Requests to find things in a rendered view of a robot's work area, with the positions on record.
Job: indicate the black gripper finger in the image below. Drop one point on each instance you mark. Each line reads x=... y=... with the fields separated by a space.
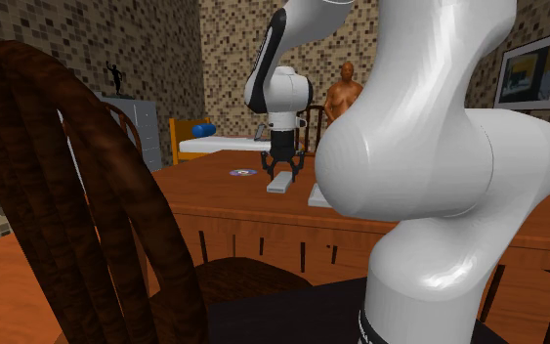
x=297 y=167
x=268 y=166

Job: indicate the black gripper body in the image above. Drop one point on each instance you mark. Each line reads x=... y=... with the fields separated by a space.
x=283 y=143

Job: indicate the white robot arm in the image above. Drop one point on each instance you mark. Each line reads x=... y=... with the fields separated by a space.
x=422 y=143

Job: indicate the white remote control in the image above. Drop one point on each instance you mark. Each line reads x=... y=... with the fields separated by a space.
x=279 y=183

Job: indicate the shiny compact disc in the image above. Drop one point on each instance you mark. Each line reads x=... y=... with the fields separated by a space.
x=243 y=172

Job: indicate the white flat box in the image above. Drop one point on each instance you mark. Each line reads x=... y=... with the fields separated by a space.
x=317 y=197

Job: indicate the orange framed bed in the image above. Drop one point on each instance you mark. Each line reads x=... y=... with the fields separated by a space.
x=217 y=143

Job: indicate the wooden table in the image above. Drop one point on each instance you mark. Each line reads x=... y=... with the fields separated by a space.
x=217 y=195

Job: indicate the brown human bust figure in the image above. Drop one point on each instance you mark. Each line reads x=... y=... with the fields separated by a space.
x=343 y=97

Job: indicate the grey chest of drawers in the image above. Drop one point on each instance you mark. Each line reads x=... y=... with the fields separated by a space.
x=147 y=128

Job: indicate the black robot stand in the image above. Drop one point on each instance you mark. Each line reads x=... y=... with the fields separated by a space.
x=284 y=317

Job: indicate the framed wall picture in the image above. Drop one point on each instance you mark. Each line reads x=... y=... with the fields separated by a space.
x=534 y=71

